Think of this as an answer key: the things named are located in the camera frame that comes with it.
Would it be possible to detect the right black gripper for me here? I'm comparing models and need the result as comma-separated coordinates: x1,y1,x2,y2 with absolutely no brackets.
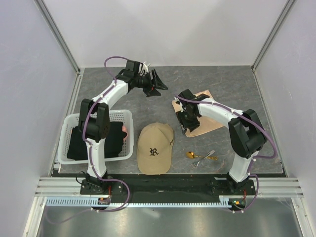
176,109,200,134

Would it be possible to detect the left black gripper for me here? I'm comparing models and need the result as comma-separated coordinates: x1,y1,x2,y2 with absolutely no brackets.
134,70,168,98

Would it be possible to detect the peach satin napkin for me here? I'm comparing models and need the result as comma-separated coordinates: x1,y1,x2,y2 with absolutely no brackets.
171,90,224,138

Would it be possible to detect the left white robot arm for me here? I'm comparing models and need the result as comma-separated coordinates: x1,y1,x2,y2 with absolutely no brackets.
79,58,168,194

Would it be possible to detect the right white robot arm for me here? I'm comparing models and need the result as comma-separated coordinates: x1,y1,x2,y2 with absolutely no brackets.
175,89,267,195

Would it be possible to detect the gold spoon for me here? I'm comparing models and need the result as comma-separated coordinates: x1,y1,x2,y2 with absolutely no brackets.
186,152,218,160

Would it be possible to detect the tan baseball cap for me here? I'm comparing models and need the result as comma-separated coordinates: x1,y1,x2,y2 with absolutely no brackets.
137,122,174,175

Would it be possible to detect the silver fork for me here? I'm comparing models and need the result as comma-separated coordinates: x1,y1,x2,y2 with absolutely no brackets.
189,150,215,169

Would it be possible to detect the pink item in basket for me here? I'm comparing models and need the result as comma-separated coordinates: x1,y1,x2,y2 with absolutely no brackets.
122,125,128,140

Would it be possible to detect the white plastic basket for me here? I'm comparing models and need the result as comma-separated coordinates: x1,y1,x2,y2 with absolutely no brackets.
57,110,134,164

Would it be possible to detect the black folded cloth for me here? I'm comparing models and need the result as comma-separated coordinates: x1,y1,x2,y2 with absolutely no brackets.
67,121,125,160

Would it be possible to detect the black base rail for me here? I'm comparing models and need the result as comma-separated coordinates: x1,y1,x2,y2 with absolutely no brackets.
80,174,256,197

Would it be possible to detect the white cable duct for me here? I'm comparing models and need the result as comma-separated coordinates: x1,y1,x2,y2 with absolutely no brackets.
45,197,236,208

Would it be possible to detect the left aluminium frame post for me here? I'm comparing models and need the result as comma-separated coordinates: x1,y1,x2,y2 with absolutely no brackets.
34,0,81,74

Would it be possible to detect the aluminium frame post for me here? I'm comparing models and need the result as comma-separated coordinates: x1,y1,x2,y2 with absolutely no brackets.
34,0,81,74
251,0,296,72

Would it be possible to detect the right aluminium frame post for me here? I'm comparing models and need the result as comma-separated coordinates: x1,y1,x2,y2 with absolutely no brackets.
251,0,296,72

